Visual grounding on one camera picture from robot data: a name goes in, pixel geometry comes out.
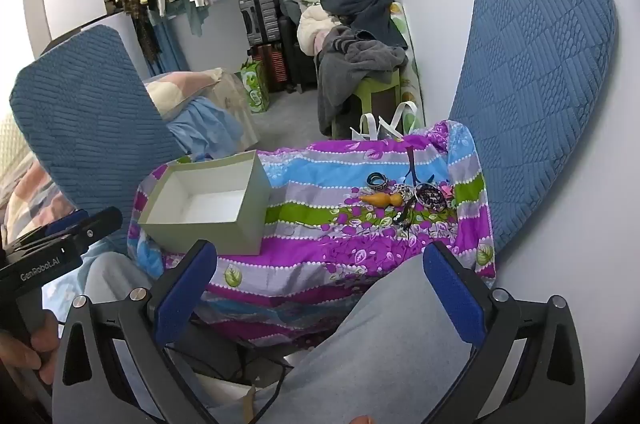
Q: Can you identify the grey black hard suitcase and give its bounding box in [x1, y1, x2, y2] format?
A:
[239, 0, 281, 45]

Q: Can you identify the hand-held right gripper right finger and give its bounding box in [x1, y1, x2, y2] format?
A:
[422, 241, 587, 424]

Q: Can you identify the light blue printed sheet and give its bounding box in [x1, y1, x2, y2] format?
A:
[40, 249, 108, 331]

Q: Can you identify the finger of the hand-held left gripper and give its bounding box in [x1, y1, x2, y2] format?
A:
[10, 210, 90, 251]
[75, 206, 124, 255]

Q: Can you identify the purple floral striped cloth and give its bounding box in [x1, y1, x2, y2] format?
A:
[127, 120, 497, 350]

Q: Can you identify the green plastic stool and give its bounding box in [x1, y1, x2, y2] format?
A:
[331, 71, 401, 139]

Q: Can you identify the black floor cable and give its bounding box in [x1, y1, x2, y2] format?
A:
[165, 341, 296, 424]

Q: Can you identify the orange gourd pendant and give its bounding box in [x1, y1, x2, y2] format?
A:
[361, 192, 402, 207]

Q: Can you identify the white tote bag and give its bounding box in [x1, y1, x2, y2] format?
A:
[350, 101, 418, 142]

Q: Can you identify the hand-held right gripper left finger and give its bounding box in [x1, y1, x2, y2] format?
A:
[51, 240, 218, 424]

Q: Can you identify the green shopping bag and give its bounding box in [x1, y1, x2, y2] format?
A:
[241, 58, 271, 113]

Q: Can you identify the dark navy jacket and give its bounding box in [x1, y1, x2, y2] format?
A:
[321, 0, 408, 49]

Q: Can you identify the green floral mat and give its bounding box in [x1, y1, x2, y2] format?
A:
[390, 2, 427, 131]

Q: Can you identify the person's left hand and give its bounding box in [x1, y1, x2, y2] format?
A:
[0, 316, 63, 387]

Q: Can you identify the black cord green pendant necklace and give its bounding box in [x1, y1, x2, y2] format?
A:
[392, 199, 418, 231]

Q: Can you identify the red suitcase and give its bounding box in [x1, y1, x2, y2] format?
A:
[250, 44, 290, 93]

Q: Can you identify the cream fleece blanket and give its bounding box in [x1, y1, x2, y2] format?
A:
[297, 4, 342, 55]

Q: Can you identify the light blue bedsheet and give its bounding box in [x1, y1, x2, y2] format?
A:
[167, 96, 246, 155]

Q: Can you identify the pink cream checked blanket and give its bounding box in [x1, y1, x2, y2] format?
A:
[0, 149, 68, 251]

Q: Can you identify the pink and cream pillow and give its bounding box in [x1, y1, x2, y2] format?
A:
[142, 68, 224, 115]

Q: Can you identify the pale green cardboard box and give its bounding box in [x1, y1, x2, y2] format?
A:
[137, 150, 272, 256]

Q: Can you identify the grey fleece garment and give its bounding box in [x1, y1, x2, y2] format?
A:
[316, 28, 408, 137]

